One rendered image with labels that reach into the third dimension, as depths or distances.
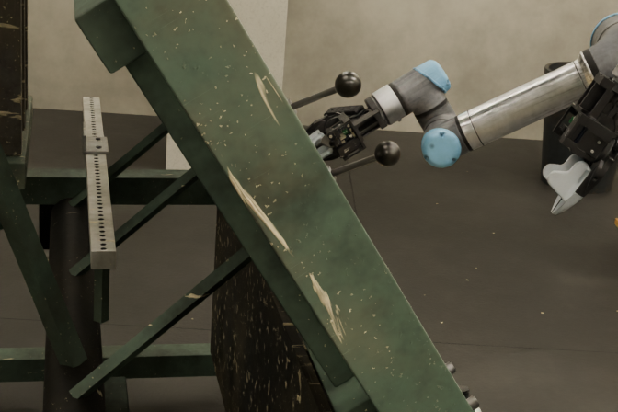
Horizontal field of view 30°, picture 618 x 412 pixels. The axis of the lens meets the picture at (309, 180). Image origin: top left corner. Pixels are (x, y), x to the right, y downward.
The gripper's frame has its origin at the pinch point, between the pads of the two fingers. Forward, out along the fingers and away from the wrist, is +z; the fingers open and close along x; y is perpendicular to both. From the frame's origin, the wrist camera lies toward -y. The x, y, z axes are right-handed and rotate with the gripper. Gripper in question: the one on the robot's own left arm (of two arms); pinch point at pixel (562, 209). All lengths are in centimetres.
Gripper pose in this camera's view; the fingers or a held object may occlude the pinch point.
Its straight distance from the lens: 176.1
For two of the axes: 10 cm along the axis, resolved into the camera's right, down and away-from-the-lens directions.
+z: -5.3, 8.1, 2.5
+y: -8.5, -5.1, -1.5
